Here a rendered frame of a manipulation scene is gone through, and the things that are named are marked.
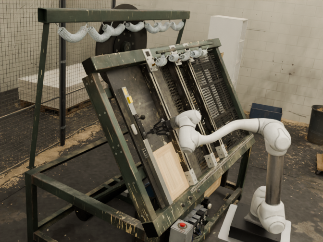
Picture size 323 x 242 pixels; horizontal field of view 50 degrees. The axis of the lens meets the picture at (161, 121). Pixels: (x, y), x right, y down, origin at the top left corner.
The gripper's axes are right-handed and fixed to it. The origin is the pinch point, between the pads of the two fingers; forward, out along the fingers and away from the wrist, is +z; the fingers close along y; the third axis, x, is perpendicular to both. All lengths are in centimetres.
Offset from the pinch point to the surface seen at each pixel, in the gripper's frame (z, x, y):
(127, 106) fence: 12.9, 1.9, -23.8
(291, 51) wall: 18, 568, -15
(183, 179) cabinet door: 14, 34, 49
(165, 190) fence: 11.5, 3.0, 45.6
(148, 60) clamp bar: 5, 39, -53
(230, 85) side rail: 11, 189, -5
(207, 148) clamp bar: 9, 81, 38
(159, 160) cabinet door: 13.9, 13.8, 23.9
